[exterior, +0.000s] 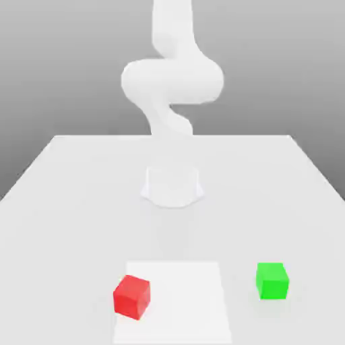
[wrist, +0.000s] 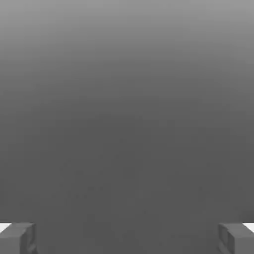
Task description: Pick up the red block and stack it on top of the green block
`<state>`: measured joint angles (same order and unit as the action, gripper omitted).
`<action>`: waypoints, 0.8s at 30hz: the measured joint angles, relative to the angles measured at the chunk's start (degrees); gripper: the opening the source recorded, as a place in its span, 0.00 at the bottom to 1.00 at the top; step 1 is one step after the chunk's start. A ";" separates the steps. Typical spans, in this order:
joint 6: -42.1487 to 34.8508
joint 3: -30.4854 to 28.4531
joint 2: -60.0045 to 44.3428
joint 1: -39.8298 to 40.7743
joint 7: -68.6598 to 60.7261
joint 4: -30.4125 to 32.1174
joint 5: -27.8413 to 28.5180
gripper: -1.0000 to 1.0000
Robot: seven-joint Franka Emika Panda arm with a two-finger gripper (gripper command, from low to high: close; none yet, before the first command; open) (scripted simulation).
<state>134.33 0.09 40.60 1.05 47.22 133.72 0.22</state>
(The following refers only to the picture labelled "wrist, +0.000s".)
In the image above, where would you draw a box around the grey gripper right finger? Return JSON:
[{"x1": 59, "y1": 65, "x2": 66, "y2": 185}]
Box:
[{"x1": 216, "y1": 222, "x2": 254, "y2": 254}]

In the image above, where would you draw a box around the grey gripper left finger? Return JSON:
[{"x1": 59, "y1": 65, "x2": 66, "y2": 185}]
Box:
[{"x1": 0, "y1": 222, "x2": 38, "y2": 254}]

